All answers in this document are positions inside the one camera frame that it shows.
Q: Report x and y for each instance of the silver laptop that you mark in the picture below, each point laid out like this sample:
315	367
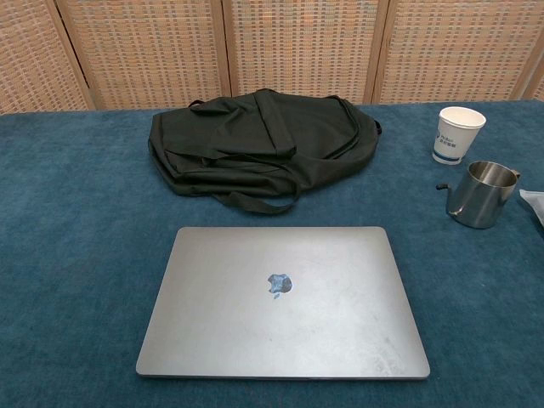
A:
280	323

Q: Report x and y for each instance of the black backpack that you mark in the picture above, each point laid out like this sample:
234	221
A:
263	140

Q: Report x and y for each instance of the woven wooden folding screen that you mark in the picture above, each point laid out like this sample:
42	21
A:
297	51

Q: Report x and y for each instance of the white paper cup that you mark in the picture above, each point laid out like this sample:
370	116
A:
457	136

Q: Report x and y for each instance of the blue table cloth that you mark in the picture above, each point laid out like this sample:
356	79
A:
68	255

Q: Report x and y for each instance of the stainless steel pitcher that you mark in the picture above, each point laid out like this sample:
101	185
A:
484	200

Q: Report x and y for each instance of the grey plastic pouch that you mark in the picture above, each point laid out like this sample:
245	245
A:
534	204

